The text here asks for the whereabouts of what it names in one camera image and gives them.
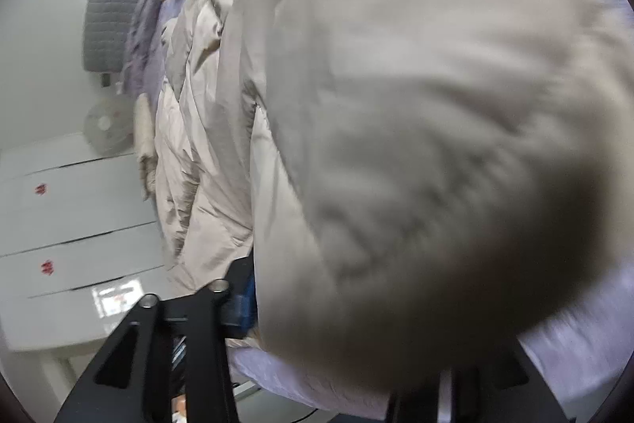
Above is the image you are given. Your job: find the beige puffer down jacket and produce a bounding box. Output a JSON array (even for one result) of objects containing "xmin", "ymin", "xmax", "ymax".
[{"xmin": 153, "ymin": 0, "xmax": 634, "ymax": 394}]

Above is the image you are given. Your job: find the white drawer cabinet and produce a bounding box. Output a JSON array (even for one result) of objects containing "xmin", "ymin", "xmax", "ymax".
[{"xmin": 1, "ymin": 133, "xmax": 174, "ymax": 352}]

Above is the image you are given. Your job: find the folded cream knit sweater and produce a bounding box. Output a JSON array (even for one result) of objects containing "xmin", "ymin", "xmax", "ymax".
[{"xmin": 133, "ymin": 94, "xmax": 157, "ymax": 200}]

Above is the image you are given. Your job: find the white electric fan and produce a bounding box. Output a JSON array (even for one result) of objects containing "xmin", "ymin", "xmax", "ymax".
[{"xmin": 83, "ymin": 94, "xmax": 133, "ymax": 156}]

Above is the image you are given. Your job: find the lavender bed cover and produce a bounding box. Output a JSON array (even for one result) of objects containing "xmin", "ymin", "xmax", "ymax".
[{"xmin": 118, "ymin": 0, "xmax": 634, "ymax": 423}]

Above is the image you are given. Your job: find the grey quilted headboard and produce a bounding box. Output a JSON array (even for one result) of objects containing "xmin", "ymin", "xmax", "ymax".
[{"xmin": 83, "ymin": 0, "xmax": 139, "ymax": 73}]

